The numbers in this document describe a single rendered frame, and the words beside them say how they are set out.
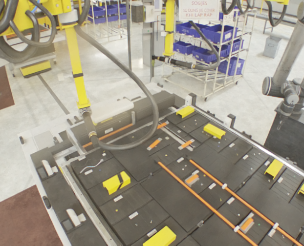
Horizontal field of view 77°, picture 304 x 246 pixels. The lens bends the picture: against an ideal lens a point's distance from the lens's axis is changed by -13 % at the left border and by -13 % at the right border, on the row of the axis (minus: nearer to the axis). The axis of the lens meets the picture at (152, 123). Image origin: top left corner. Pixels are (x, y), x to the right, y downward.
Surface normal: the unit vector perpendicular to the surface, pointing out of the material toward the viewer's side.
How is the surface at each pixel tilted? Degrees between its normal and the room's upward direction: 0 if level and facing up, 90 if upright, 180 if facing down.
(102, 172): 0
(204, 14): 90
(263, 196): 0
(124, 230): 0
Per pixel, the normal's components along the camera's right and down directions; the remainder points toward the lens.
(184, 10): -0.05, 0.60
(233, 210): 0.00, -0.80
